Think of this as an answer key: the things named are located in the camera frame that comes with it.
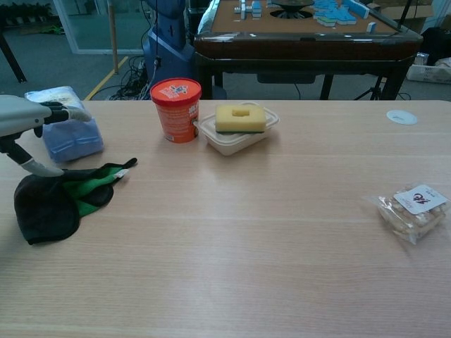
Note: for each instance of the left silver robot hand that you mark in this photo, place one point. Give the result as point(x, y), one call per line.
point(21, 112)

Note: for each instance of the black and green pouch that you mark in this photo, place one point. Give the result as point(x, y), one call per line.
point(46, 211)

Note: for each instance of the orange cup with red lid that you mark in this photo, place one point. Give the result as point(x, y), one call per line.
point(176, 116)

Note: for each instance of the black table leg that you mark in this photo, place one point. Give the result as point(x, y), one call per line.
point(12, 56)

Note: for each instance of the blue white tissue pack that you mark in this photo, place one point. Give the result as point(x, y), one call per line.
point(74, 141)

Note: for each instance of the wooden pole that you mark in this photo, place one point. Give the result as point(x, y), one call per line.
point(114, 35)

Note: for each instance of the blue machine base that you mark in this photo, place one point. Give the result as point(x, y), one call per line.
point(169, 35)

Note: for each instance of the yellow sponge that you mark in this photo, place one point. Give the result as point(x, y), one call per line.
point(225, 123)

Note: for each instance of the beige food container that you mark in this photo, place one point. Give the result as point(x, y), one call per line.
point(232, 144)

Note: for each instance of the blue white mahjong tile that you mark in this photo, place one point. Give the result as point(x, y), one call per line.
point(371, 26)
point(256, 10)
point(326, 22)
point(240, 9)

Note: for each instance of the dark wood mahjong table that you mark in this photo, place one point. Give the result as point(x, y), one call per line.
point(299, 49)

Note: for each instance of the black tripod stand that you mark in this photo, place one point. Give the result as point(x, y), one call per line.
point(373, 90)

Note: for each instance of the clear snack packet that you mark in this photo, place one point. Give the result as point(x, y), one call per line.
point(412, 214)

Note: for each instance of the white plastic basket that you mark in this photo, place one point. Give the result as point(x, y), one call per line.
point(428, 74)

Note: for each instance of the cardboard box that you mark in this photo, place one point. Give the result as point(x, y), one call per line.
point(419, 14)

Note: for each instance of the black bag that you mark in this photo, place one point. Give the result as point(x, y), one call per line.
point(437, 44)

